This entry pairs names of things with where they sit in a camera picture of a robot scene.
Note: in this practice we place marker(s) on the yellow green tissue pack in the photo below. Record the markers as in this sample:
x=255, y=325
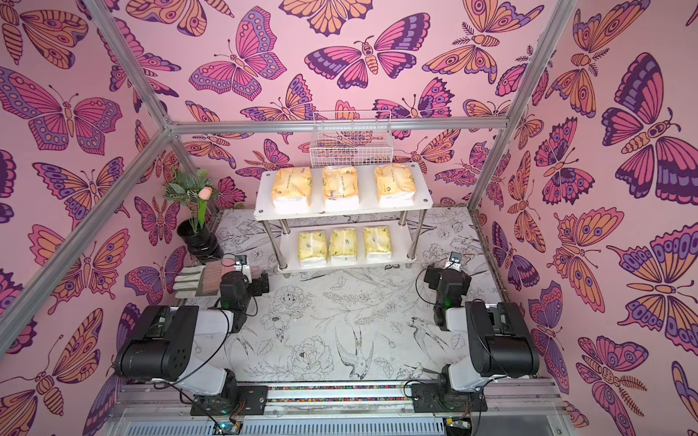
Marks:
x=378, y=244
x=343, y=246
x=312, y=249

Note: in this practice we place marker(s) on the white wire basket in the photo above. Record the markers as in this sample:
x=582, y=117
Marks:
x=351, y=138

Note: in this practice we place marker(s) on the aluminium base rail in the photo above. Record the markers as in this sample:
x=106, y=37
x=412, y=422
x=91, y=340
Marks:
x=527, y=407

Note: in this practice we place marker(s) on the pink dust brush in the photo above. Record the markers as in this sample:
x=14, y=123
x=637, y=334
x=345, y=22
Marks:
x=202, y=280

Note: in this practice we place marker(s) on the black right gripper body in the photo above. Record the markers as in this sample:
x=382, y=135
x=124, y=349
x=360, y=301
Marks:
x=432, y=273

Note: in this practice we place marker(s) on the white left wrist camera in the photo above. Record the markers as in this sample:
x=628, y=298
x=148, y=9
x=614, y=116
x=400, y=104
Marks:
x=241, y=265

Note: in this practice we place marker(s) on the orange tissue pack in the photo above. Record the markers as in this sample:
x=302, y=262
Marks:
x=292, y=189
x=340, y=188
x=395, y=185

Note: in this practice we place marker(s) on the white two-tier shelf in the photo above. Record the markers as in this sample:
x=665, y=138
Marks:
x=404, y=219

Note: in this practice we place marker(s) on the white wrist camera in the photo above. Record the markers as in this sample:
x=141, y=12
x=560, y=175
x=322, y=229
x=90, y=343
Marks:
x=455, y=261
x=241, y=265

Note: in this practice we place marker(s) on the black vase with artificial plant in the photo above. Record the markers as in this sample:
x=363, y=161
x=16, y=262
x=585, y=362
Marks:
x=195, y=191

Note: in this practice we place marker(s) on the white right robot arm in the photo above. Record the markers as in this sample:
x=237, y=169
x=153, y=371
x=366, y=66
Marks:
x=499, y=343

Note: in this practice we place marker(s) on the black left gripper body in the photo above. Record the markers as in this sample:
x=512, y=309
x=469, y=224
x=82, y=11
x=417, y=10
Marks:
x=253, y=290

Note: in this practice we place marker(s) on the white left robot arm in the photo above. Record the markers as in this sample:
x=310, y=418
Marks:
x=176, y=345

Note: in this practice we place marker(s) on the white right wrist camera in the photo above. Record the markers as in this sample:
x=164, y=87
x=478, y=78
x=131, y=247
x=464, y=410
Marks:
x=455, y=261

